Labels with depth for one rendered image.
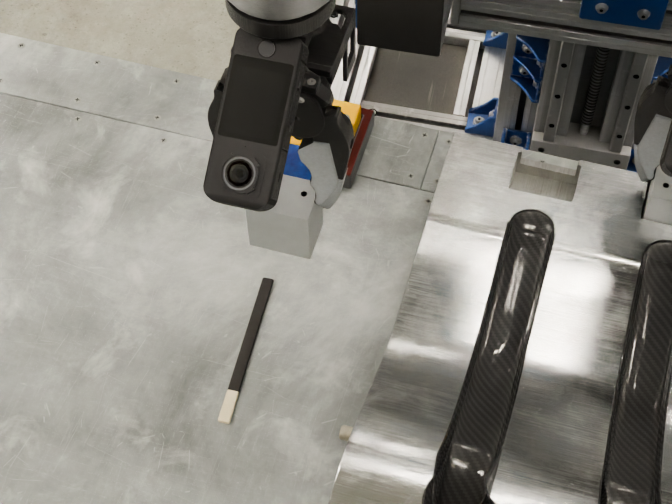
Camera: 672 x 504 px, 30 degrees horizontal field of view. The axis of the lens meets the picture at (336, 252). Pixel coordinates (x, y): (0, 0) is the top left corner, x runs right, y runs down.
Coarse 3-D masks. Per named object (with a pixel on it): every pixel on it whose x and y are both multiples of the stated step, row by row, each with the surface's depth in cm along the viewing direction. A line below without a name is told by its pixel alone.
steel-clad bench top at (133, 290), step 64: (0, 64) 123; (64, 64) 122; (128, 64) 122; (0, 128) 118; (64, 128) 118; (128, 128) 118; (192, 128) 118; (384, 128) 117; (0, 192) 114; (64, 192) 114; (128, 192) 114; (192, 192) 114; (384, 192) 113; (0, 256) 110; (64, 256) 110; (128, 256) 110; (192, 256) 110; (256, 256) 110; (320, 256) 110; (384, 256) 110; (0, 320) 107; (64, 320) 106; (128, 320) 106; (192, 320) 106; (320, 320) 106; (384, 320) 106; (0, 384) 103; (64, 384) 103; (128, 384) 103; (192, 384) 103; (256, 384) 103; (320, 384) 103; (0, 448) 100; (64, 448) 100; (128, 448) 100; (192, 448) 100; (256, 448) 100; (320, 448) 100
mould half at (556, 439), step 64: (448, 192) 102; (512, 192) 102; (576, 192) 102; (640, 192) 102; (448, 256) 99; (576, 256) 99; (640, 256) 99; (448, 320) 96; (576, 320) 96; (384, 384) 91; (448, 384) 92; (576, 384) 93; (384, 448) 85; (512, 448) 86; (576, 448) 87
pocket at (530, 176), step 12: (516, 168) 106; (528, 168) 106; (540, 168) 105; (552, 168) 105; (564, 168) 105; (516, 180) 106; (528, 180) 106; (540, 180) 106; (552, 180) 106; (564, 180) 106; (576, 180) 105; (528, 192) 105; (540, 192) 105; (552, 192) 105; (564, 192) 105
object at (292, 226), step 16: (288, 160) 97; (288, 176) 95; (304, 176) 97; (288, 192) 94; (304, 192) 94; (272, 208) 93; (288, 208) 93; (304, 208) 93; (320, 208) 96; (256, 224) 95; (272, 224) 95; (288, 224) 94; (304, 224) 93; (320, 224) 98; (256, 240) 97; (272, 240) 96; (288, 240) 96; (304, 240) 95; (304, 256) 97
